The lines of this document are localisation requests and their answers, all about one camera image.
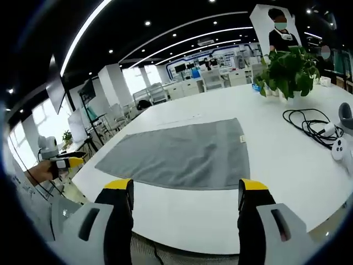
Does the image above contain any white plug adapter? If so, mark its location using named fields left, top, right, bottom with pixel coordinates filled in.
left=322, top=122, right=336, bottom=136

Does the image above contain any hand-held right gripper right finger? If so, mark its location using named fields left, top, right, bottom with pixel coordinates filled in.
left=237, top=178, right=323, bottom=265

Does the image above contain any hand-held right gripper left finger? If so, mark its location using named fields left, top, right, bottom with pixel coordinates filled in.
left=46, top=178, right=135, bottom=265

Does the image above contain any white mesh chair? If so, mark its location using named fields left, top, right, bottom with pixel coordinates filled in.
left=148, top=84, right=168, bottom=106

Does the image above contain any green potted plant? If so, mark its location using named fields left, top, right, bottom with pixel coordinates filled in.
left=253, top=45, right=321, bottom=104

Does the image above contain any grey headset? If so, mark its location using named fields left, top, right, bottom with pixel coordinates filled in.
left=336, top=102, right=353, bottom=139

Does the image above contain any white table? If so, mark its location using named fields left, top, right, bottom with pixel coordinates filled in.
left=70, top=82, right=353, bottom=255

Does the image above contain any white handheld controller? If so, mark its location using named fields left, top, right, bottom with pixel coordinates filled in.
left=330, top=137, right=349, bottom=162

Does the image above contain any wall monitor screen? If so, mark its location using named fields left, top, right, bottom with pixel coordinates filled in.
left=45, top=54, right=67, bottom=115

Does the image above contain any person's left hand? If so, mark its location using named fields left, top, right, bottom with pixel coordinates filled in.
left=24, top=160, right=60, bottom=186

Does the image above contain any white office chair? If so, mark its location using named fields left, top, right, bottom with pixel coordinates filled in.
left=202, top=68, right=224, bottom=92

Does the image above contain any grey towel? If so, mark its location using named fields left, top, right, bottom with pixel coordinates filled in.
left=94, top=118, right=252, bottom=190

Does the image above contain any black cable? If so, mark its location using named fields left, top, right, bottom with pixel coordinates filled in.
left=282, top=109, right=345, bottom=151

